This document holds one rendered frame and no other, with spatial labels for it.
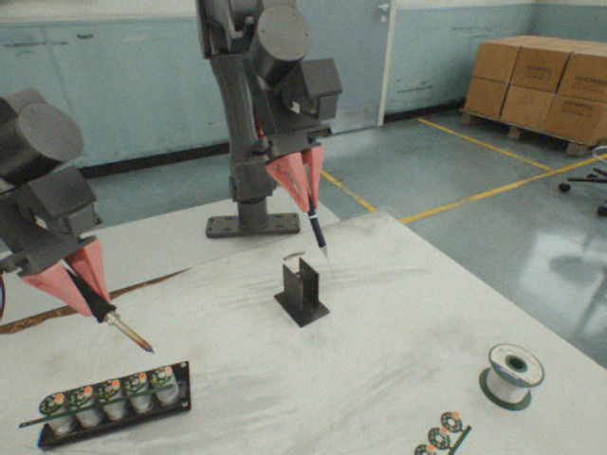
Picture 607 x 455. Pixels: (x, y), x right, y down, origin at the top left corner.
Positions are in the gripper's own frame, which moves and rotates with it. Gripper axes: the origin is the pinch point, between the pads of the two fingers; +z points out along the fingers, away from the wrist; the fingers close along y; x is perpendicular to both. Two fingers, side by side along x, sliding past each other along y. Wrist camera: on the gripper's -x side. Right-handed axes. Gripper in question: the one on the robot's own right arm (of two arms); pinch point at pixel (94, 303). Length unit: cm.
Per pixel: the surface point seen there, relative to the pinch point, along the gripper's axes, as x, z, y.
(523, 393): -37, 32, 20
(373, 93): 92, 13, 331
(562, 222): -34, 117, 219
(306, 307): -9.2, 18.7, 21.6
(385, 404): -23.3, 26.7, 12.0
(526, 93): -23, 66, 361
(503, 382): -36, 29, 19
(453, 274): -26, 28, 42
